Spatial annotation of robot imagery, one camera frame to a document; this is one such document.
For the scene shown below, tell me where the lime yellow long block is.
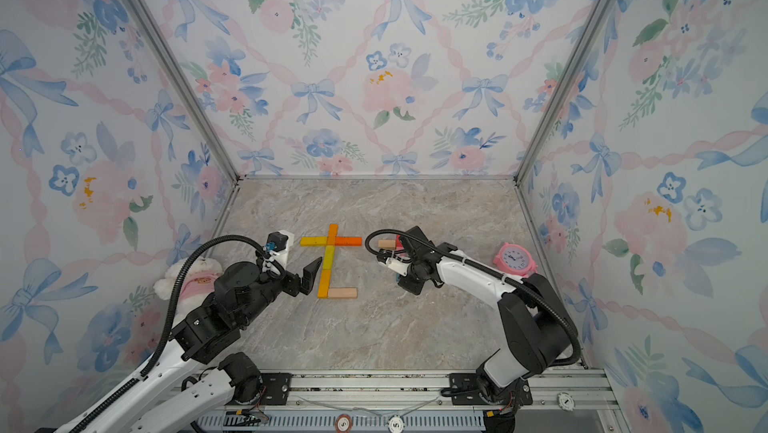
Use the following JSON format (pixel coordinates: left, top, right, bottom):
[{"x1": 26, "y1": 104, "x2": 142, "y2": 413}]
[{"x1": 322, "y1": 245, "x2": 335, "y2": 271}]

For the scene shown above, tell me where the golden yellow long block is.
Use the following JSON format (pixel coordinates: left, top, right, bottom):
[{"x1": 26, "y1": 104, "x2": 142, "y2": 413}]
[{"x1": 317, "y1": 269, "x2": 332, "y2": 299}]

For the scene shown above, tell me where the beige long block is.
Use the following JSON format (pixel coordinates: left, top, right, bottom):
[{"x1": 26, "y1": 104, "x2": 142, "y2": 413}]
[{"x1": 327, "y1": 287, "x2": 358, "y2": 299}]

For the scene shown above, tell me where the beige short block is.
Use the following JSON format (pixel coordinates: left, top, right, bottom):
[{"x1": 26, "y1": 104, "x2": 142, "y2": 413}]
[{"x1": 378, "y1": 239, "x2": 397, "y2": 250}]

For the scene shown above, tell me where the red-orange long block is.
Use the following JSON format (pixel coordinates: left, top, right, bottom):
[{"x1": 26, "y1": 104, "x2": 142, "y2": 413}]
[{"x1": 335, "y1": 237, "x2": 363, "y2": 247}]

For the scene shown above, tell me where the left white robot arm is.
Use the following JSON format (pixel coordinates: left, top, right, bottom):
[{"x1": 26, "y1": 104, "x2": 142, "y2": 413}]
[{"x1": 58, "y1": 231, "x2": 323, "y2": 432}]

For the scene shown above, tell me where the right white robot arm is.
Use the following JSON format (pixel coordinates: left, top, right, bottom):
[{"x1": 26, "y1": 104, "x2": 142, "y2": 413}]
[{"x1": 363, "y1": 226, "x2": 582, "y2": 406}]

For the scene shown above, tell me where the amber orange long block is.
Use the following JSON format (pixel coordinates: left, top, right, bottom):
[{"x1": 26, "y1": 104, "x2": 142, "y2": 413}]
[{"x1": 326, "y1": 224, "x2": 339, "y2": 246}]

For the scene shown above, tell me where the pink alarm clock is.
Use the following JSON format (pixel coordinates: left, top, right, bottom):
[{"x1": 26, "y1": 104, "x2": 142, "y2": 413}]
[{"x1": 493, "y1": 243, "x2": 538, "y2": 278}]

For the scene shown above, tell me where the white plush toy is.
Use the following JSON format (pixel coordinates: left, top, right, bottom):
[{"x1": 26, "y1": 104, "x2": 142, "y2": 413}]
[{"x1": 153, "y1": 258, "x2": 223, "y2": 322}]

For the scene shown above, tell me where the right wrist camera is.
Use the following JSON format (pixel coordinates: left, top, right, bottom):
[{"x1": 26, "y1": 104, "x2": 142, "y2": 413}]
[{"x1": 384, "y1": 257, "x2": 412, "y2": 276}]

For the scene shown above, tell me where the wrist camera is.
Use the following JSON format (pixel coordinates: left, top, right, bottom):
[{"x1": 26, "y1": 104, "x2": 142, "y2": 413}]
[
  {"x1": 264, "y1": 230, "x2": 295, "y2": 268},
  {"x1": 384, "y1": 257, "x2": 412, "y2": 276}
]

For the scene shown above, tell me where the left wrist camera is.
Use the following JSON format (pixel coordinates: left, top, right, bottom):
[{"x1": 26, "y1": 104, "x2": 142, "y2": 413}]
[{"x1": 264, "y1": 230, "x2": 295, "y2": 268}]

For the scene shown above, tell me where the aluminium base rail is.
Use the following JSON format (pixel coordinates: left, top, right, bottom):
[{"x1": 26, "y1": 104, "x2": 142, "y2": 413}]
[{"x1": 107, "y1": 368, "x2": 631, "y2": 433}]

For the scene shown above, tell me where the aluminium corner post right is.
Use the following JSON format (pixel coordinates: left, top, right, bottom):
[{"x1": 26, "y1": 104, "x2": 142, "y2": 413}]
[{"x1": 515, "y1": 0, "x2": 616, "y2": 189}]

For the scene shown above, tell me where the aluminium corner post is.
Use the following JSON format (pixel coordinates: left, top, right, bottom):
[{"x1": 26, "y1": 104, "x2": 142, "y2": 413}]
[
  {"x1": 515, "y1": 0, "x2": 616, "y2": 189},
  {"x1": 124, "y1": 0, "x2": 240, "y2": 185}
]

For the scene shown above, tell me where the aluminium corner post left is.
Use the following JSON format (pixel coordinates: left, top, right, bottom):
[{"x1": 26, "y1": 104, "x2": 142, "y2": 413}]
[{"x1": 124, "y1": 0, "x2": 240, "y2": 185}]

